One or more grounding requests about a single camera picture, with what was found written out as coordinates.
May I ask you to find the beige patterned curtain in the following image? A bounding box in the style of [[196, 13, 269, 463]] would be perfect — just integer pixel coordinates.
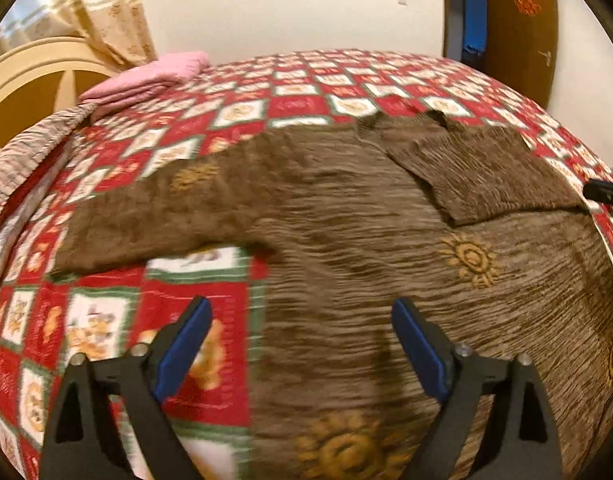
[[0, 0, 160, 68]]

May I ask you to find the red printed blanket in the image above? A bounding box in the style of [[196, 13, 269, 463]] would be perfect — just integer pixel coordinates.
[[0, 49, 613, 480]]

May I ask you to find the brown knitted sweater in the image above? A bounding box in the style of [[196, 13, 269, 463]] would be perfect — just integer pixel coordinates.
[[51, 110, 613, 480]]

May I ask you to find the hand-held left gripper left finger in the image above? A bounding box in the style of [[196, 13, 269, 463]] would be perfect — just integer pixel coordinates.
[[39, 296, 213, 480]]

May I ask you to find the brown wooden door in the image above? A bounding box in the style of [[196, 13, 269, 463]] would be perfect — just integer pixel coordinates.
[[484, 0, 560, 108]]

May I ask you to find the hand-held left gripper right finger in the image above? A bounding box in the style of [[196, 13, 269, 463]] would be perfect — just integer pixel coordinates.
[[391, 298, 572, 480]]

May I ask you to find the striped pillow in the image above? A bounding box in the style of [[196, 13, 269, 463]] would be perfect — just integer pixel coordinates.
[[0, 102, 100, 231]]

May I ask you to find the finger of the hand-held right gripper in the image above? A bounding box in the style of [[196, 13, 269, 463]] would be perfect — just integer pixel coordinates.
[[584, 178, 613, 207]]

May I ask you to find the pink folded cloth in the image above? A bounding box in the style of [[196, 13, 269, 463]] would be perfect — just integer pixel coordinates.
[[79, 51, 211, 120]]

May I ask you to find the cream wooden headboard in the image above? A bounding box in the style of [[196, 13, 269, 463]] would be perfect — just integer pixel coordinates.
[[0, 36, 120, 166]]

